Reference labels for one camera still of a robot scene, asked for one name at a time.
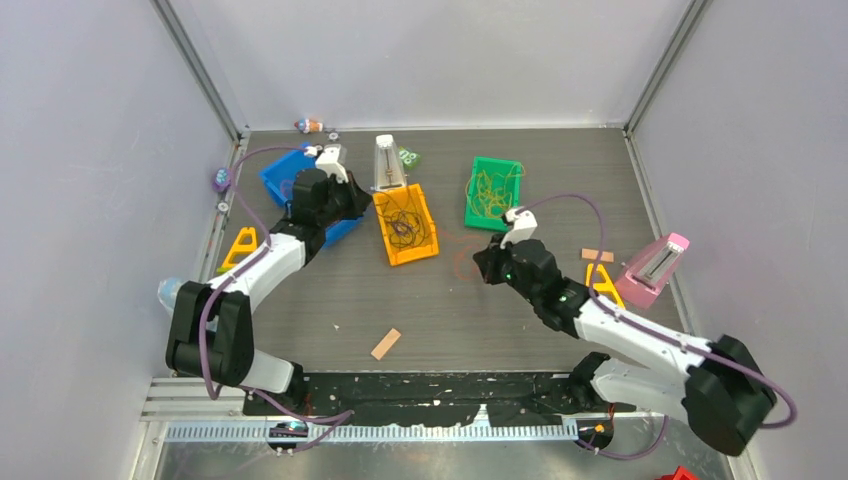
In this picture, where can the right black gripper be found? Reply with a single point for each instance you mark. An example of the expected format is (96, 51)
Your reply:
(489, 259)

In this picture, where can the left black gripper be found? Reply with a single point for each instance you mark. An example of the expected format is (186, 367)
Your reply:
(358, 199)

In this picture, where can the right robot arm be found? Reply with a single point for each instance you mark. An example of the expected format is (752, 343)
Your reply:
(714, 387)

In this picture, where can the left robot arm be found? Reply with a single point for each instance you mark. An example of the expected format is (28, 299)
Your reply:
(211, 334)

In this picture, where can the blue plastic bin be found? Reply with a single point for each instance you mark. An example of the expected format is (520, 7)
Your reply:
(278, 179)

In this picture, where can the tan wooden block right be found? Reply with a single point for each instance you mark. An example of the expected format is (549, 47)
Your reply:
(597, 255)

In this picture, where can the tan wooden block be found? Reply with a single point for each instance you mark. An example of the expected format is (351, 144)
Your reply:
(385, 344)
(597, 255)

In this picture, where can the white metronome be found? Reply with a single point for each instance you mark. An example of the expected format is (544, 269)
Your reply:
(389, 171)

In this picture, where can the clown figurine toy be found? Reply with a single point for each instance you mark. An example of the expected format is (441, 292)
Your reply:
(309, 126)

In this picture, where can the yellow triangle block right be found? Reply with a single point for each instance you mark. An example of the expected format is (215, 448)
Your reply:
(597, 277)

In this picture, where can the yellow triangle block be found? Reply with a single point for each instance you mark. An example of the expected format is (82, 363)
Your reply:
(597, 277)
(245, 243)

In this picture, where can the yellow triangle block left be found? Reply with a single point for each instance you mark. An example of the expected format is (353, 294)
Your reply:
(245, 243)

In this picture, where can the green plastic bin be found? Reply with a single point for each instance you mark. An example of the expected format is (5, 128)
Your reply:
(492, 189)

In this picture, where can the orange plastic bin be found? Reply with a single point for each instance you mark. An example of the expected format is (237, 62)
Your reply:
(407, 226)

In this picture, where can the purple lotus toy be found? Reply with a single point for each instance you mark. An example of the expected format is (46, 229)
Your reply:
(222, 180)

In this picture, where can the green owl toy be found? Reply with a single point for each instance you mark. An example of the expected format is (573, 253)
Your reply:
(408, 158)

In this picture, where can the pink metronome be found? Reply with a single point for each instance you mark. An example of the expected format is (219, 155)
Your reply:
(645, 276)

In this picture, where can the clear blue plastic bag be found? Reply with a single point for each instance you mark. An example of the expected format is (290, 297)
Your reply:
(167, 295)

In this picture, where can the red object bottom edge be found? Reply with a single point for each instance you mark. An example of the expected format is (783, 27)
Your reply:
(680, 473)

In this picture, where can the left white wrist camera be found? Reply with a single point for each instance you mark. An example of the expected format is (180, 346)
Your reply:
(330, 159)

